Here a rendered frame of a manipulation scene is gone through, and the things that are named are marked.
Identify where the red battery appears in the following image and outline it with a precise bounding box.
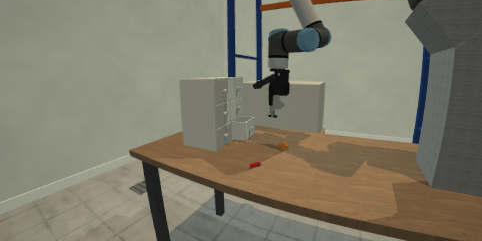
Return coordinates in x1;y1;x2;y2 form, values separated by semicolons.
247;162;260;169

